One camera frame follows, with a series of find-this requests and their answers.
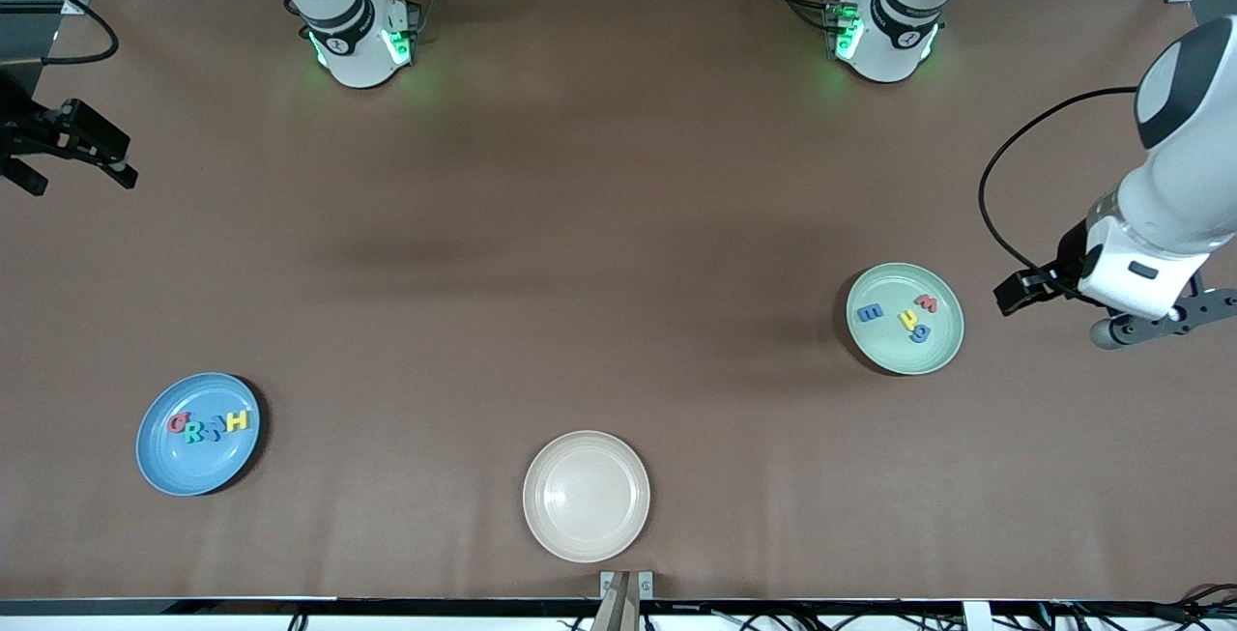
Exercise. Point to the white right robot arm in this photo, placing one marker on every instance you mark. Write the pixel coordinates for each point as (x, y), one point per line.
(358, 42)

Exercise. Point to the blue foam letter W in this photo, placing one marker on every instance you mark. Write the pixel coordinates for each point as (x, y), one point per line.
(218, 428)

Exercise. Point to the red foam letter m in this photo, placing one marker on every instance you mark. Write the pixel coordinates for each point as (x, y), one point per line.
(926, 303)

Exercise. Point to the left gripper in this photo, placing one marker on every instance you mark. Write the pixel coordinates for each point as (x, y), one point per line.
(1067, 262)

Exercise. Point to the green plate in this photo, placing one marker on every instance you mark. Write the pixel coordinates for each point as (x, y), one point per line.
(942, 346)

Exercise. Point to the pink foam letter Q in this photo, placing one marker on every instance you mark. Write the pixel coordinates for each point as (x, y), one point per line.
(176, 423)

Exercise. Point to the blue foam letter g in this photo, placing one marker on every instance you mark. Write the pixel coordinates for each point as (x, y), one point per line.
(919, 333)

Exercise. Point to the metal camera pole bracket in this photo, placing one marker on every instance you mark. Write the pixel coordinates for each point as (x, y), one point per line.
(626, 612)

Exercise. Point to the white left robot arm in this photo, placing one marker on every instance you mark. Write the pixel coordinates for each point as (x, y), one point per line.
(1184, 157)

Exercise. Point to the teal foam letter R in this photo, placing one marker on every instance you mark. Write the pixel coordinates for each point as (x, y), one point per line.
(194, 434)

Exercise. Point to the beige plate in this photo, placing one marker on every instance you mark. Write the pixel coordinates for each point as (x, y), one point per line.
(586, 496)

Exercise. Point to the blue plate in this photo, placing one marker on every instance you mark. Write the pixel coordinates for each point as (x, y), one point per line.
(208, 472)

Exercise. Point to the brown table cover sheet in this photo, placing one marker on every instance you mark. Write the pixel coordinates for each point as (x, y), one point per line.
(618, 129)

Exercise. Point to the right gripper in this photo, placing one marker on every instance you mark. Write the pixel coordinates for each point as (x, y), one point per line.
(21, 133)

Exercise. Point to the yellow foam letter h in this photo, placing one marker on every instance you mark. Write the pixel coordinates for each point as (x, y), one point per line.
(238, 420)
(907, 321)

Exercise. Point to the blue foam letter e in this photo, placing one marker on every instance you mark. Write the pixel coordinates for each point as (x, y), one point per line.
(870, 313)

